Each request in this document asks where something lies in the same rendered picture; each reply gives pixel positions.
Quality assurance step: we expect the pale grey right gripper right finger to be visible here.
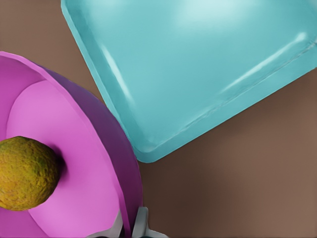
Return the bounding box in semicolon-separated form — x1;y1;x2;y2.
131;206;171;238

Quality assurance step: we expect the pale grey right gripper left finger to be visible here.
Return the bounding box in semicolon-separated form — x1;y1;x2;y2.
87;213;124;238

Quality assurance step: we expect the pink plate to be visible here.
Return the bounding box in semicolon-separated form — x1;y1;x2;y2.
0;51;144;238

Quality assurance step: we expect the orange fruit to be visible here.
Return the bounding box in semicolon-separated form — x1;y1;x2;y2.
0;136;61;212

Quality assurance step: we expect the teal tray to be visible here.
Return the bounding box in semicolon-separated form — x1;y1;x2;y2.
60;0;317;164

